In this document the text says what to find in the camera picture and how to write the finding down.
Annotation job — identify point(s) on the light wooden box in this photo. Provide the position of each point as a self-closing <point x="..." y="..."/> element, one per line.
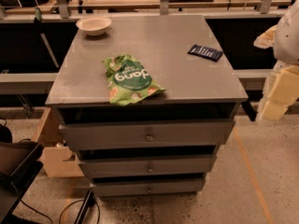
<point x="57" y="158"/>

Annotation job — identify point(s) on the grey drawer cabinet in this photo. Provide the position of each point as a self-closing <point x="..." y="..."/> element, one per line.
<point x="166" y="143"/>

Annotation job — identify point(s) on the black chair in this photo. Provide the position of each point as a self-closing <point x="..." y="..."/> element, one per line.
<point x="19" y="166"/>

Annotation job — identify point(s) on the dark blue rxbar wrapper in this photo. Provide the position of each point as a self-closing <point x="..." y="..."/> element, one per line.
<point x="205" y="52"/>

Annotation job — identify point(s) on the green snack chip bag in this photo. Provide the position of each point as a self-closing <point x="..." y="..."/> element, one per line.
<point x="128" y="81"/>

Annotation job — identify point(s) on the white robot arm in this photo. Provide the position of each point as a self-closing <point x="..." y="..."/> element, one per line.
<point x="286" y="42"/>

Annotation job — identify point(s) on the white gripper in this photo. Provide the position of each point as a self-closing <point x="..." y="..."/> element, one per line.
<point x="287" y="39"/>

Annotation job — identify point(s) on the white ceramic bowl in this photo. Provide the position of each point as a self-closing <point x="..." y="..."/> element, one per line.
<point x="93" y="26"/>

